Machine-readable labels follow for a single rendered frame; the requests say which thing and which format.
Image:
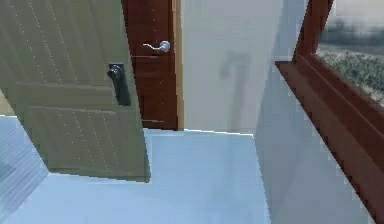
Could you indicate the red-brown wooden room door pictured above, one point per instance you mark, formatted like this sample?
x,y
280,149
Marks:
x,y
155,86

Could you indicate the olive green room door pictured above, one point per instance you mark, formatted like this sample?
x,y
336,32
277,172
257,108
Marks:
x,y
66,100

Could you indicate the red-brown framed window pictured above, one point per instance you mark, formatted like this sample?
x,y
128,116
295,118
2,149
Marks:
x,y
346,90

